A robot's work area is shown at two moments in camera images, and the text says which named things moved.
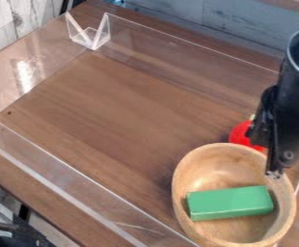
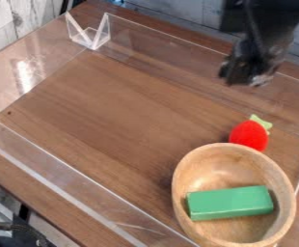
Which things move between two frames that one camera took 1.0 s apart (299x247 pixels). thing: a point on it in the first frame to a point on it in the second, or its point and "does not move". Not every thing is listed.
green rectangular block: [228, 202] does not move
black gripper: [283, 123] to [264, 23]
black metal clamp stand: [28, 237] does not move
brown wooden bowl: [227, 166] does not move
